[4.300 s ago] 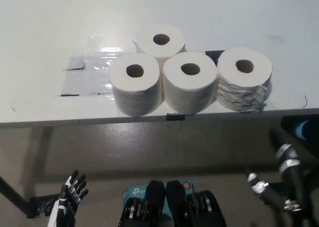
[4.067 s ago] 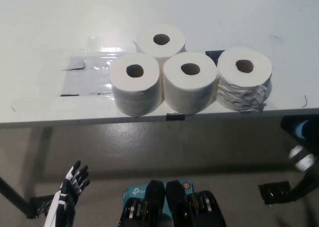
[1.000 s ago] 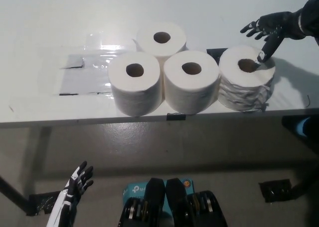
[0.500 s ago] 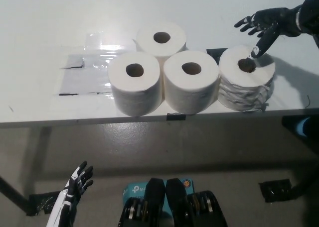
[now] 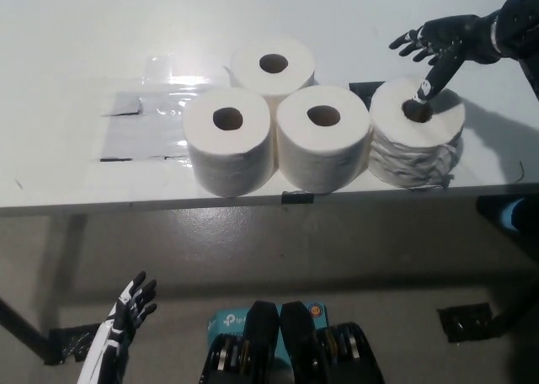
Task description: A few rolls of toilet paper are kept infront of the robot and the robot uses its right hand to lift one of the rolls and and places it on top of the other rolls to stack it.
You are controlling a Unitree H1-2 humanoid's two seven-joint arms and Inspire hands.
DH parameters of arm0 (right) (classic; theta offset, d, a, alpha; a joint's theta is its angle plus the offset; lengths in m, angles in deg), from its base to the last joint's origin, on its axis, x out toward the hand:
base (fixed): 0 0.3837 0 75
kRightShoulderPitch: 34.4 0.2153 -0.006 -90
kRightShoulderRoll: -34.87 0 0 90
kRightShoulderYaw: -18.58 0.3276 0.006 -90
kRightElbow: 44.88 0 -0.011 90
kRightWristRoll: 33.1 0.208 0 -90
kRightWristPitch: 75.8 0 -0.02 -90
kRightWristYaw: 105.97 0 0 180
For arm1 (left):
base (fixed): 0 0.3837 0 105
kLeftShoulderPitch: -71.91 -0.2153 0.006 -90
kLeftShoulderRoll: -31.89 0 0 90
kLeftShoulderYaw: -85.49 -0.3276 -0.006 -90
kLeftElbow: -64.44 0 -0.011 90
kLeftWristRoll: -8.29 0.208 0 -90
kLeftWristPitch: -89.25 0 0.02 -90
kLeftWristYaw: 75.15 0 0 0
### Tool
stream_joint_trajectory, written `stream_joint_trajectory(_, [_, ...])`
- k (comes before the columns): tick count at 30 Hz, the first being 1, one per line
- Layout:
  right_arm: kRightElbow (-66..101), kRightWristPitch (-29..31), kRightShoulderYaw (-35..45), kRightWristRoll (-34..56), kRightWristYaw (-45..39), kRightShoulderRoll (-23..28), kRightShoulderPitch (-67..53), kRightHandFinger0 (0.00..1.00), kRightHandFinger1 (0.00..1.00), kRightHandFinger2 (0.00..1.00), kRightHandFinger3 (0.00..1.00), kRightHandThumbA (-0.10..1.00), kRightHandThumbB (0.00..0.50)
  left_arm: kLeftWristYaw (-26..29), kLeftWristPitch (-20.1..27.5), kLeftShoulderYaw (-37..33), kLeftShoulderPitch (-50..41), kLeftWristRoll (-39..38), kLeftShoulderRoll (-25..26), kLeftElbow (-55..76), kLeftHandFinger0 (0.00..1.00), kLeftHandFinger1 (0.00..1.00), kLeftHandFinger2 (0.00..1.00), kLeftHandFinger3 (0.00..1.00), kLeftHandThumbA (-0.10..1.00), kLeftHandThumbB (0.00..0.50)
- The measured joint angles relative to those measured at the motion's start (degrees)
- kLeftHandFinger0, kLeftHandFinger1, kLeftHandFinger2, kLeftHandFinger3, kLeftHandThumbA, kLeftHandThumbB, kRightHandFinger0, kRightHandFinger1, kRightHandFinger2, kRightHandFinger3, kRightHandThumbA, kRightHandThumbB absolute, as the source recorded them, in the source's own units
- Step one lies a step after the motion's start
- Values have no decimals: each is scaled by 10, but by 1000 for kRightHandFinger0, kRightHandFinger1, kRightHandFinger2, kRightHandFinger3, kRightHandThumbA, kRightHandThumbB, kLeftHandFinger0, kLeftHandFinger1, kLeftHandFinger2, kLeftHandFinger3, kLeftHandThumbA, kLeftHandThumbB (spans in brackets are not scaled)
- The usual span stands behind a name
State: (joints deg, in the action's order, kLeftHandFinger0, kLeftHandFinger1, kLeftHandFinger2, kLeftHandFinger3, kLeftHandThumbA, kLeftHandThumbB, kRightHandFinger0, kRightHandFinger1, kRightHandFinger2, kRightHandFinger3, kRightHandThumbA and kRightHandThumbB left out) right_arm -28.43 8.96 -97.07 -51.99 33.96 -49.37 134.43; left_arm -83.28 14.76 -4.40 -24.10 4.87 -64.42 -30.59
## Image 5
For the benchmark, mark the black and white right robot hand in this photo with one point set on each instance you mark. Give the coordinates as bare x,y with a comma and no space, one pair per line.
455,38

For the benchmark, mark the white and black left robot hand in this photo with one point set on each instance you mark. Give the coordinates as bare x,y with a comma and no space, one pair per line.
120,316

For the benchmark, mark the wrinkled white toilet paper roll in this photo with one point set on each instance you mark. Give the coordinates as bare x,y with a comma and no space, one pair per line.
391,123

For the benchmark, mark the black robot body blocks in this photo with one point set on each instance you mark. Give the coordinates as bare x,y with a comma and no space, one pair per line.
261,358

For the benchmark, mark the smooth white toilet paper roll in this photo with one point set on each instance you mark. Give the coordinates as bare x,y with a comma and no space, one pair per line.
299,76
320,161
227,165

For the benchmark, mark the black floor tape patch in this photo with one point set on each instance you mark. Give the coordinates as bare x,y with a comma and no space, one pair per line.
463,323
67,344

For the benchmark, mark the black slanted table leg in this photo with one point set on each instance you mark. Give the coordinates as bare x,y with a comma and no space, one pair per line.
25,329

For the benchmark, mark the black square tape mark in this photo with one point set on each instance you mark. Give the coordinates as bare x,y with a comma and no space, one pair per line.
362,90

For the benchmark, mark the teal tp-link box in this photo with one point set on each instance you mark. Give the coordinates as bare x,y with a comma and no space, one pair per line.
227,321

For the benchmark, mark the black box with blue spot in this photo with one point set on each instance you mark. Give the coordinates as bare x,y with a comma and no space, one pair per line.
488,211

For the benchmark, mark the grey tape patch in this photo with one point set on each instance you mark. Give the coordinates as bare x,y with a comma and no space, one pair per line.
139,135

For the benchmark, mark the small black tape piece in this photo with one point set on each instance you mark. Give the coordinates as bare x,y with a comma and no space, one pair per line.
297,198

